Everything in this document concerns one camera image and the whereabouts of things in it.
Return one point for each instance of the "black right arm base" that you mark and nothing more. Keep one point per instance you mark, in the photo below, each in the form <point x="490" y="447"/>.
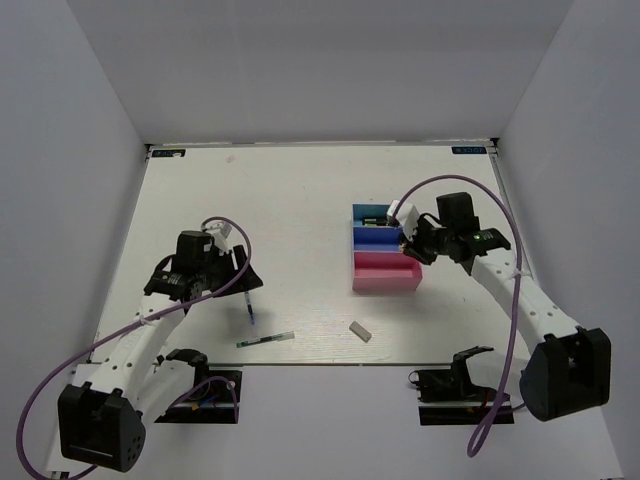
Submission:
<point x="447" y="396"/>

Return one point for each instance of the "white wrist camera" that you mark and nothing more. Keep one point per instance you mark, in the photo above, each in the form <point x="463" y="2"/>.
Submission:
<point x="404" y="216"/>
<point x="219" y="231"/>

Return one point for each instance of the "dark blue plastic container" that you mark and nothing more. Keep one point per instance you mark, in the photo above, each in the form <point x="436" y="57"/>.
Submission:
<point x="376" y="238"/>

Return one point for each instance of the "light blue plastic container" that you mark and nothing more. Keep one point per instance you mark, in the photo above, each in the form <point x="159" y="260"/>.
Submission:
<point x="367" y="210"/>

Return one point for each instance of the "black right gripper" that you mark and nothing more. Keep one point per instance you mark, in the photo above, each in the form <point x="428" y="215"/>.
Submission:
<point x="412" y="246"/>

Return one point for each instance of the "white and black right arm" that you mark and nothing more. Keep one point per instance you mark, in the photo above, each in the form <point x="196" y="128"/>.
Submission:
<point x="569" y="367"/>

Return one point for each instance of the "blue corner label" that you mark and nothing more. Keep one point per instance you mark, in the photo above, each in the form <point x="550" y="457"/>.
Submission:
<point x="168" y="153"/>
<point x="469" y="150"/>

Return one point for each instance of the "grey eraser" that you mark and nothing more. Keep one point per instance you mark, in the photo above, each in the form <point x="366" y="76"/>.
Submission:
<point x="362" y="333"/>

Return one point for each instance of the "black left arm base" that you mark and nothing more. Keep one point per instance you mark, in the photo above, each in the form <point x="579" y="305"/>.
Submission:
<point x="216" y="403"/>

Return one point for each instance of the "green and white pen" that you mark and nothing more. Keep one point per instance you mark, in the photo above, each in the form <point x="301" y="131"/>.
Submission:
<point x="266" y="339"/>

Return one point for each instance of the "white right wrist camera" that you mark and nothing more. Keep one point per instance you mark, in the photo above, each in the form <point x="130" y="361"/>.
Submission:
<point x="404" y="216"/>

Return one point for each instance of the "green and black highlighter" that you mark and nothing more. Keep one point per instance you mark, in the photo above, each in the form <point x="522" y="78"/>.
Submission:
<point x="372" y="222"/>

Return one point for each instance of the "left blue corner label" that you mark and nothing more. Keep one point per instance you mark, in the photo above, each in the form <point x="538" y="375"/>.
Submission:
<point x="168" y="153"/>

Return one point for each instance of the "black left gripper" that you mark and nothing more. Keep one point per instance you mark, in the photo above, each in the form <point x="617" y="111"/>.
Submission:
<point x="227" y="258"/>

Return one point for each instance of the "right blue corner label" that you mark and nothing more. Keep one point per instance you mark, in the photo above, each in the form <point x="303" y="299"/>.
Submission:
<point x="469" y="150"/>

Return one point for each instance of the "blue and white pen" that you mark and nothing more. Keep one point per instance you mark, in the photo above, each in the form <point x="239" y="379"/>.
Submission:
<point x="251" y="313"/>

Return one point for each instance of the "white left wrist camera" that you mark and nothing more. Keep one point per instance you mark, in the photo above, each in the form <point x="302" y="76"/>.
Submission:
<point x="219" y="231"/>

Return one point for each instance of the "pink plastic container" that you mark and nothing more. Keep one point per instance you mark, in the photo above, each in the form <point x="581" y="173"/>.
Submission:
<point x="385" y="272"/>

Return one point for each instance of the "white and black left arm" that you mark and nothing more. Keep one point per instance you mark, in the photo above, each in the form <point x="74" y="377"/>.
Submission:
<point x="104" y="421"/>

